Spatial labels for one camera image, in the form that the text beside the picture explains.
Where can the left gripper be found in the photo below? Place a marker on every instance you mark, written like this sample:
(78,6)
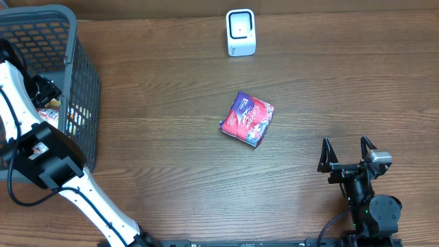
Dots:
(49,90)

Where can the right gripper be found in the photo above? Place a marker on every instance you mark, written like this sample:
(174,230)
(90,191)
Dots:
(327,162)

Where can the yellow white snack bag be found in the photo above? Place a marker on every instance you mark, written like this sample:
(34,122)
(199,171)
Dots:
(50,112)

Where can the red purple pad package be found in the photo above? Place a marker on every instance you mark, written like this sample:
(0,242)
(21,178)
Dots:
(248,119)

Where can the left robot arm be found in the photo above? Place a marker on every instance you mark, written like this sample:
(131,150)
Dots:
(49,158)

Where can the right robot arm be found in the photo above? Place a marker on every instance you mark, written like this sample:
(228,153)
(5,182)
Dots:
(375,217)

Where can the white barcode scanner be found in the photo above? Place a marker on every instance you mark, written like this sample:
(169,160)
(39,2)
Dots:
(241,32)

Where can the grey plastic shopping basket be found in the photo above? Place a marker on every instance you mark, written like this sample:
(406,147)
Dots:
(46,38)

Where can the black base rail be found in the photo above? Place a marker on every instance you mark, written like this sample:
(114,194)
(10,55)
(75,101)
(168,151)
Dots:
(309,242)

